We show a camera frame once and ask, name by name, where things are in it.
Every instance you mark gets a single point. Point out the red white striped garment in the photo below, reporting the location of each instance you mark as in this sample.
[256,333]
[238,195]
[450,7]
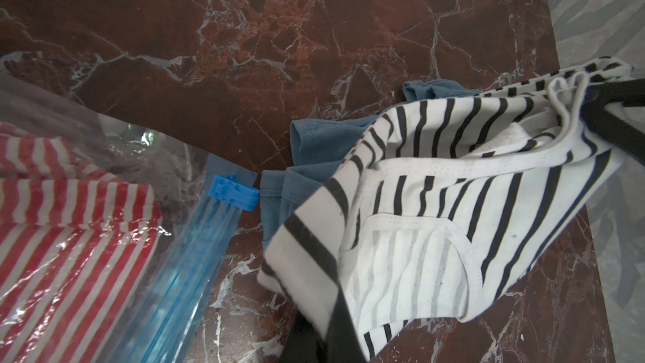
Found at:
[75,242]

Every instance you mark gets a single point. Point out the black white striped garment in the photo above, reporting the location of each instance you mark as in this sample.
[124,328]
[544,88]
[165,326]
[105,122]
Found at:
[442,205]

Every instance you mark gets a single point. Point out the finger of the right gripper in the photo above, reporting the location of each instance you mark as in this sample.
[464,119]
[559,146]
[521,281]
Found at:
[603,112]

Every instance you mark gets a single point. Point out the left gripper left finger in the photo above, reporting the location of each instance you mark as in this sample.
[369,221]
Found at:
[303,345]

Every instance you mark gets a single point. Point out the blue tank top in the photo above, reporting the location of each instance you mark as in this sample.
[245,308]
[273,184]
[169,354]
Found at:
[318,148]

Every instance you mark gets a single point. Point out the blue zipper slider clip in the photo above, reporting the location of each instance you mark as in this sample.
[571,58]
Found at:
[227,190]

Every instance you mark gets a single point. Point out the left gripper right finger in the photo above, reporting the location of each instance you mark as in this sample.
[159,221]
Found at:
[342,341]

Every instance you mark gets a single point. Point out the clear plastic vacuum bag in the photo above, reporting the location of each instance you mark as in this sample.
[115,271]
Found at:
[164,312]

